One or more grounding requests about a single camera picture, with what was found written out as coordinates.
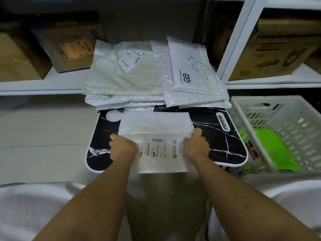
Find person's left hand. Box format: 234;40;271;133
109;134;138;162

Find person's right hand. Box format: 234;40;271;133
182;128;210;161

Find white labelled poly mailer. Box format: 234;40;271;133
118;111;196;174

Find pile of white mailers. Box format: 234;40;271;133
81;39;232;112

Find green poly mailer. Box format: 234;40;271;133
238;127;301;173

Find white mailer with logo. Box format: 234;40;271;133
167;35;221;94

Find white metal shelf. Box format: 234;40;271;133
0;0;321;96

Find white plastic basket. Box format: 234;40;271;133
227;95;321;178

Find person's right forearm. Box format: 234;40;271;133
193;155;321;241

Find person's left forearm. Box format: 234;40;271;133
32;158;136;241

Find person's white shorts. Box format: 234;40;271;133
0;172;321;241

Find black marble lap table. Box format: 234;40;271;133
86;107;249;173

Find cardboard box with orange label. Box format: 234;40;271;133
31;11;108;74

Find cardboard box with black print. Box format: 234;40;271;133
205;2;321;81

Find plain brown cardboard box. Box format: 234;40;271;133
0;30;52;83

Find dark cardboard box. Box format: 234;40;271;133
305;51;321;74

